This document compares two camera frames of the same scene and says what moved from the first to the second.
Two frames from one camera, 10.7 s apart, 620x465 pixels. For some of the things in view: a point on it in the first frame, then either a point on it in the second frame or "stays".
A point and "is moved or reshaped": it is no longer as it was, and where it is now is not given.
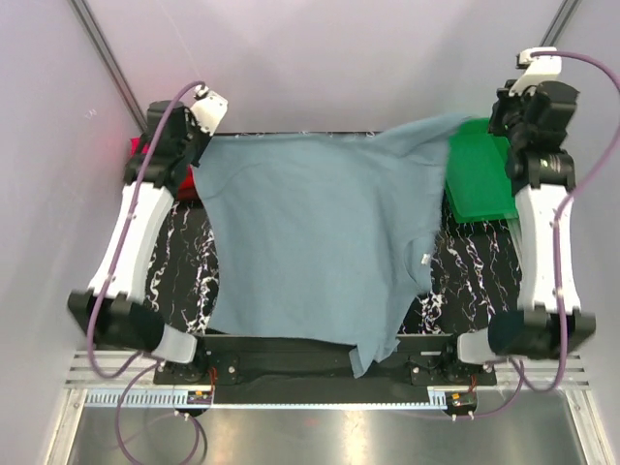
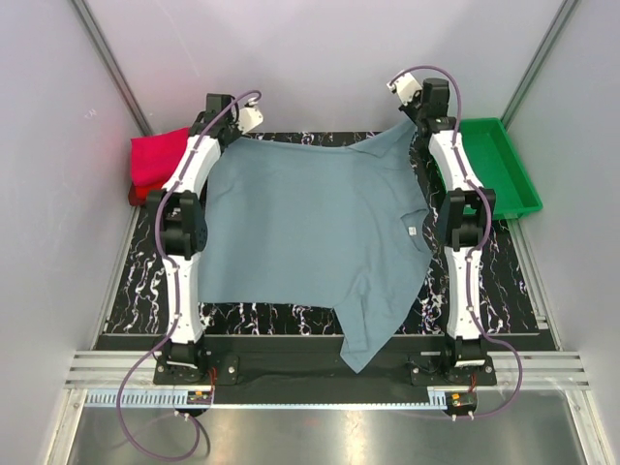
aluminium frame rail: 514,371 stays
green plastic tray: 479,183 stays
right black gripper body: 507,117 to 414,110
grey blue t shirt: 325,234 is moved or reshaped
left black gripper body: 195,142 to 234,131
